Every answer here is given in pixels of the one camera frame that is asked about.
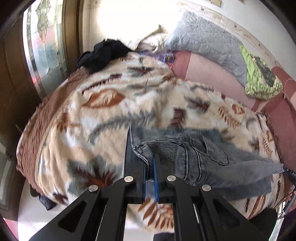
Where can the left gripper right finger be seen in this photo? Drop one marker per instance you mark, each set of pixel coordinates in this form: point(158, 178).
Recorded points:
point(161, 190)

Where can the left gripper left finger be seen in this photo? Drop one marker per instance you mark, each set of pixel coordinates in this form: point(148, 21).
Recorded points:
point(134, 172)

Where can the grey-blue denim pants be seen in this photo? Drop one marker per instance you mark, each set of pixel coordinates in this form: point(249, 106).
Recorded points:
point(202, 157)

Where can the leaf-pattern fleece blanket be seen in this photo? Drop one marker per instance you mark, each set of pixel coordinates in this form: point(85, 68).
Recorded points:
point(139, 91)

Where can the black garment pile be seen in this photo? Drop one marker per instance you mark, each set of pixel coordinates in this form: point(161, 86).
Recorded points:
point(102, 54)

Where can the green patterned folded quilt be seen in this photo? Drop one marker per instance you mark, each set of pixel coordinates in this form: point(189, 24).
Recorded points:
point(256, 86)

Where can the cream cloth bag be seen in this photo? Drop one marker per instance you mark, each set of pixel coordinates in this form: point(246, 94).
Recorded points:
point(154, 42)

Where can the pink sofa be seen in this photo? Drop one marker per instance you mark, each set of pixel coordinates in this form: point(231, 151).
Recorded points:
point(280, 109)

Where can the dark grey garment on quilt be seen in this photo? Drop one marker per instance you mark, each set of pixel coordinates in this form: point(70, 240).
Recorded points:
point(267, 74)

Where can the grey quilted pillow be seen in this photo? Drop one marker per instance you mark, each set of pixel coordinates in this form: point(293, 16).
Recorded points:
point(198, 35)

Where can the stained glass wooden door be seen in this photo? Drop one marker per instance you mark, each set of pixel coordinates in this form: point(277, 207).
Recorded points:
point(39, 73)

